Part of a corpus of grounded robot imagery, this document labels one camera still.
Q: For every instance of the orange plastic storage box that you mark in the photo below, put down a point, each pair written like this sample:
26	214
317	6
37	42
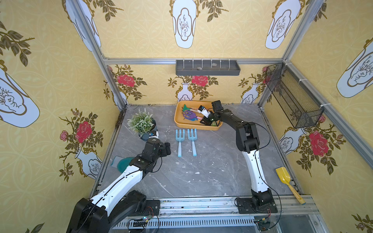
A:
187	124

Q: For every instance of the green rake wooden handle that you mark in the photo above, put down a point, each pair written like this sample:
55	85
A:
185	109

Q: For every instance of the grey wall shelf tray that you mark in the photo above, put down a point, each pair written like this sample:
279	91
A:
207	67

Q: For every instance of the black wire mesh basket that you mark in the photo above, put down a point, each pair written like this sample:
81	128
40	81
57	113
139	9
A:
297	102

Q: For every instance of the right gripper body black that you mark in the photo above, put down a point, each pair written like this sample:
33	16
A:
210	119

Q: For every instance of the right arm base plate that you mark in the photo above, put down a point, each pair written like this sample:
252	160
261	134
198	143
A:
254	206

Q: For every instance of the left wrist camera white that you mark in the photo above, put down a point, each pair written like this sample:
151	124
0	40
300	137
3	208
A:
154	134

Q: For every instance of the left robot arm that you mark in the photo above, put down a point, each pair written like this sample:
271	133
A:
103	211

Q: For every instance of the artificial green white plant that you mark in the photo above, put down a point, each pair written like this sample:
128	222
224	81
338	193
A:
140	122

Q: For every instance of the teal garden glove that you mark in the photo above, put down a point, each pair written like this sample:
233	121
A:
121	164

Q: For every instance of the purple rake pink handle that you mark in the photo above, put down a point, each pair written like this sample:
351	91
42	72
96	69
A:
191	116

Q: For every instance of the light blue hand rake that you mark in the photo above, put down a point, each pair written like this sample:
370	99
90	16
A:
180	137
192	136

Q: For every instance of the aluminium front rail frame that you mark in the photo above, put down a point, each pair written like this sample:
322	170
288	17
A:
209	212

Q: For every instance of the yellow scoop wooden handle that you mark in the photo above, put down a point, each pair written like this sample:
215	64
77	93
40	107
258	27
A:
285	178

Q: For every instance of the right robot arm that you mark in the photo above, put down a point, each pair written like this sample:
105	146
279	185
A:
247	141

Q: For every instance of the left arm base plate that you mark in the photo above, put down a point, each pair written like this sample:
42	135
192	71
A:
150	207

